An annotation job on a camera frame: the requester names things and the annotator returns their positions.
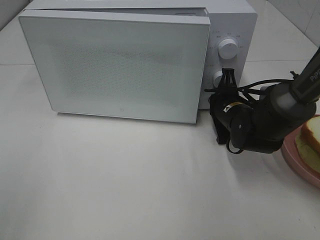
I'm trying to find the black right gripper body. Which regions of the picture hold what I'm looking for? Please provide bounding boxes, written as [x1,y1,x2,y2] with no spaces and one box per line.
[208,86,252,145]

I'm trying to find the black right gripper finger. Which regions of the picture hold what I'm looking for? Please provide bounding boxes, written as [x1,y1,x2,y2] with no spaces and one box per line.
[219,68,229,88]
[227,68,237,88]

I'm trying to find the pink round plate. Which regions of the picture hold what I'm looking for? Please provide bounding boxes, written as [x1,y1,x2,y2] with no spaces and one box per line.
[281,125,320,188]

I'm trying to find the white bread sandwich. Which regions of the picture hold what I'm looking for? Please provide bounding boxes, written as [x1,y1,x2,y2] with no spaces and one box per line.
[295,115,320,173]

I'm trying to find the white microwave door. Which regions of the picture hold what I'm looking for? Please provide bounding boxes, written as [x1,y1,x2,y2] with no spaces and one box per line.
[18,9,211,124]

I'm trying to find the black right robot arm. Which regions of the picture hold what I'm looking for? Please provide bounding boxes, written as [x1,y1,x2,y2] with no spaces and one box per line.
[205,51,320,155]

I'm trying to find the lower white microwave knob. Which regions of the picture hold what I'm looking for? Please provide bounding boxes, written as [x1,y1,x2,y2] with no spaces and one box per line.
[212,70,223,88]

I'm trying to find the white microwave knob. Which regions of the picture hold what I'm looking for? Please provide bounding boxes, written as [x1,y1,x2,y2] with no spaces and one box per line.
[217,37,239,60]
[212,70,223,88]

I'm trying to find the upper white microwave knob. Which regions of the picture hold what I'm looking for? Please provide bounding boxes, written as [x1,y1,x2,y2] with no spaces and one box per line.
[217,37,239,60]

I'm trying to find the white microwave oven body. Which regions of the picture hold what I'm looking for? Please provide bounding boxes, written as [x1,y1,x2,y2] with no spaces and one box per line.
[21,0,257,110]

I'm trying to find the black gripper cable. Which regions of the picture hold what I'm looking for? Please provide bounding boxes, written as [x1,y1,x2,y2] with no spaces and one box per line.
[204,79,295,103]

